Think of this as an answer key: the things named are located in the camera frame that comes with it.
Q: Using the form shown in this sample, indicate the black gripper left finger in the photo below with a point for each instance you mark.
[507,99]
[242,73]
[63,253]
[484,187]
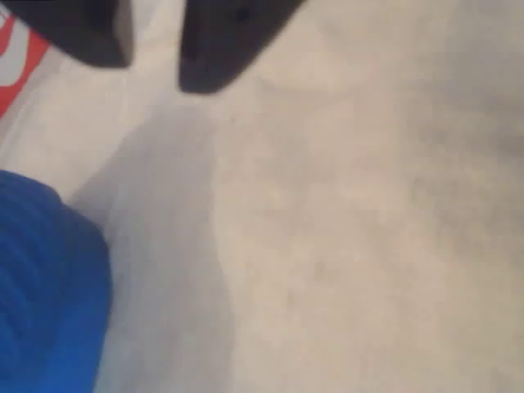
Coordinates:
[82,28]

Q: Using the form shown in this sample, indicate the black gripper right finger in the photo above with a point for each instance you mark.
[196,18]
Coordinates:
[221,45]

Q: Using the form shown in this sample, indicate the blue plastic cup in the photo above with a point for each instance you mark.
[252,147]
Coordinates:
[45,286]

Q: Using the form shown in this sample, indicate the red and white object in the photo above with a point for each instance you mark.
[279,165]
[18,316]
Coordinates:
[34,53]

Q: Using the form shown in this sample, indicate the white creased cloth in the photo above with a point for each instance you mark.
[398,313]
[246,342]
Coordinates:
[327,225]

